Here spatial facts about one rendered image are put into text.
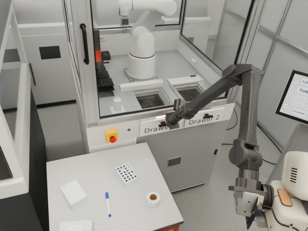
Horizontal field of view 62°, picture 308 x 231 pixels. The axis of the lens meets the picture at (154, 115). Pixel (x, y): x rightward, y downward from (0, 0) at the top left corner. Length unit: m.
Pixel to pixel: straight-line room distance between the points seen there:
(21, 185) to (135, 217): 0.57
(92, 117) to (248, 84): 0.85
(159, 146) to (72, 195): 0.70
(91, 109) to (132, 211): 0.58
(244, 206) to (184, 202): 1.40
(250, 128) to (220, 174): 1.63
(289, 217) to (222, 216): 1.46
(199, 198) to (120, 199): 1.13
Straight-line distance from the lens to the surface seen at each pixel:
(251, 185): 0.99
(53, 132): 3.02
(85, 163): 1.59
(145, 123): 1.60
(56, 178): 1.56
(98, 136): 1.59
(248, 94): 1.10
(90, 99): 1.42
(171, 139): 1.81
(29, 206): 1.69
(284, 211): 0.96
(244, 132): 1.05
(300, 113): 1.90
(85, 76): 1.34
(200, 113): 1.75
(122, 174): 1.47
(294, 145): 2.14
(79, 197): 1.39
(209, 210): 2.38
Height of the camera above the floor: 1.94
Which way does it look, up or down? 38 degrees down
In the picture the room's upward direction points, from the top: 5 degrees clockwise
